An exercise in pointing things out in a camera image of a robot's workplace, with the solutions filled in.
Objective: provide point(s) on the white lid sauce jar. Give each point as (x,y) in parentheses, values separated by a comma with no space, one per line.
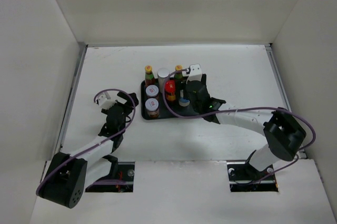
(152,107)
(152,91)

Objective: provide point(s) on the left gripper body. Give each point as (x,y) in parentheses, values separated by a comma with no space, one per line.
(127,107)

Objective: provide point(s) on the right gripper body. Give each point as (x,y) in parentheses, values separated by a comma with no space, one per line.
(196,108)

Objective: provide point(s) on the black rectangular tray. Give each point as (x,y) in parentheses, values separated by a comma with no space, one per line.
(164,113)

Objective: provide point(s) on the white pepper shaker blue label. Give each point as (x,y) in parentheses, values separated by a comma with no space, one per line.
(183,102)

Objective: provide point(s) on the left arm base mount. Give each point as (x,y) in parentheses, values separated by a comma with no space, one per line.
(110,175)

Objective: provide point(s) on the red cap dark sauce jar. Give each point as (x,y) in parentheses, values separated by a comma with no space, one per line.
(170,91)

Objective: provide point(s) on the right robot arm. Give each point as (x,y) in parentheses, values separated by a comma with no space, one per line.
(284,135)

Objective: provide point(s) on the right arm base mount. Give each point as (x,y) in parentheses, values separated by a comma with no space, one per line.
(243,178)

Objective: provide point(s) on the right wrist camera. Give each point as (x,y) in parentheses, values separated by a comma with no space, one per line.
(194,73)

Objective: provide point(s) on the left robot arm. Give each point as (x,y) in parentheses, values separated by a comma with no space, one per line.
(70,174)

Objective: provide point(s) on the green label sauce bottle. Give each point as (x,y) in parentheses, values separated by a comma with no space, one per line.
(149,76)
(178,76)

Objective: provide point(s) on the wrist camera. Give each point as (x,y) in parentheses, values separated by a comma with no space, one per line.
(104,101)
(194,73)

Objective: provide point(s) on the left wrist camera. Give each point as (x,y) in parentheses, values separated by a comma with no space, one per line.
(104,101)

